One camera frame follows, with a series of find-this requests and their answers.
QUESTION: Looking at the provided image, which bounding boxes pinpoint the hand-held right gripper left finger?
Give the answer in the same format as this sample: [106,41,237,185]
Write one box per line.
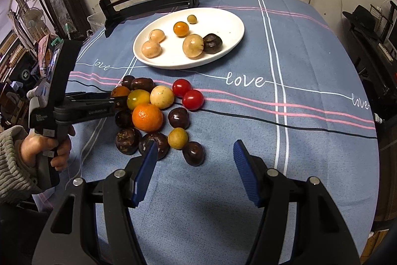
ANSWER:
[45,141,159,265]

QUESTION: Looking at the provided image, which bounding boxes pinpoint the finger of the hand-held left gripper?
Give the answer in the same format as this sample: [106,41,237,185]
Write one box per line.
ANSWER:
[65,91,128,110]
[54,104,117,126]

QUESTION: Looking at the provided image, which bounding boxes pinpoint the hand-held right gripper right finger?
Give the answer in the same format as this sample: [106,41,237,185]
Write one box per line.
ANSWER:
[233,140,360,265]

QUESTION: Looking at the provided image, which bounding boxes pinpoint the orange tangerine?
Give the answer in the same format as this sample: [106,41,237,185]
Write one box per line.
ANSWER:
[132,104,164,133]
[111,86,131,98]

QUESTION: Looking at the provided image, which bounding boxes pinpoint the dark brown water chestnut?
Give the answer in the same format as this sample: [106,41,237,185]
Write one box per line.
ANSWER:
[115,127,142,155]
[138,132,170,160]
[202,33,223,54]

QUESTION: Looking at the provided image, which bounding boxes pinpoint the yellow-green tomato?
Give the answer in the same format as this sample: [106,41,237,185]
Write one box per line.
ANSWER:
[127,89,152,110]

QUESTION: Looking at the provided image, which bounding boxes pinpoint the dark red jujube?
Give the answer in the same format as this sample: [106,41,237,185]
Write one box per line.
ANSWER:
[130,77,155,92]

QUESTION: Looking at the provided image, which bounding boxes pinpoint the red cherry tomato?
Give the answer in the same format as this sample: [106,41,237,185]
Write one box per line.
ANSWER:
[182,89,204,111]
[172,79,192,98]

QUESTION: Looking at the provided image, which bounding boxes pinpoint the orange cherry tomato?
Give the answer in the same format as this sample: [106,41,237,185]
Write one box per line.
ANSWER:
[173,21,190,37]

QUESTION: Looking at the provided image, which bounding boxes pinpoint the large beige round fruit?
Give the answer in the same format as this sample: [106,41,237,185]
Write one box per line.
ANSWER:
[182,34,204,59]

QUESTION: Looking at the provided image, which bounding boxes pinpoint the white plate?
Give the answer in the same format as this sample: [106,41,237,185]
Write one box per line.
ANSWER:
[133,7,245,70]

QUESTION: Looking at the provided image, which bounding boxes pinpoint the person's left forearm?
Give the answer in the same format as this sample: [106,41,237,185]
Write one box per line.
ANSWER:
[0,125,42,203]

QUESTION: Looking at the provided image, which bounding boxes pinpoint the person's left hand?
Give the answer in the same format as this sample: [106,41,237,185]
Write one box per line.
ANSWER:
[20,125,75,171]

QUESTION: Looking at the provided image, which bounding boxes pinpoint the pink patterned cloth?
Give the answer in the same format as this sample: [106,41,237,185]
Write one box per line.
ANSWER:
[37,35,58,76]

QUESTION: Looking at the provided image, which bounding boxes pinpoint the blue plaid tablecloth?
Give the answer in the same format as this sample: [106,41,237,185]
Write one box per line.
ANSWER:
[31,0,380,265]

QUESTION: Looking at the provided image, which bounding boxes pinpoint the white standing fan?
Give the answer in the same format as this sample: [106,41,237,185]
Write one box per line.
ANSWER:
[23,7,44,33]

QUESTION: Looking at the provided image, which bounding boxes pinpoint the clear plastic bag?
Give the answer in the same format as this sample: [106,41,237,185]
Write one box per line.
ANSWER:
[87,12,106,36]

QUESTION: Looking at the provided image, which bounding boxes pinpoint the beige speckled round fruit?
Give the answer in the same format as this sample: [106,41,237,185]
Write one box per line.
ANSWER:
[150,85,175,109]

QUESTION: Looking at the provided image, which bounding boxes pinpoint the black mesh chair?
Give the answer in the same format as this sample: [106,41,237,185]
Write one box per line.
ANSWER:
[372,116,397,231]

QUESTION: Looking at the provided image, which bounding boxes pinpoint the black side desk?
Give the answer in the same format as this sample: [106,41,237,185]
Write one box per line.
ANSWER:
[347,20,397,116]

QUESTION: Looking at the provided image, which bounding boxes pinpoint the white remote control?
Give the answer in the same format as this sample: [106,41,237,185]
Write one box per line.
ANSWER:
[378,43,393,60]

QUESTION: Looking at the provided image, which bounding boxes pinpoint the black hat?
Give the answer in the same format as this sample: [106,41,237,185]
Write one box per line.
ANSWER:
[342,5,380,36]

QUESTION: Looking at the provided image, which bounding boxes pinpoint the black monitor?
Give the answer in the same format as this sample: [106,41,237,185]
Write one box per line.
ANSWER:
[385,1,397,51]

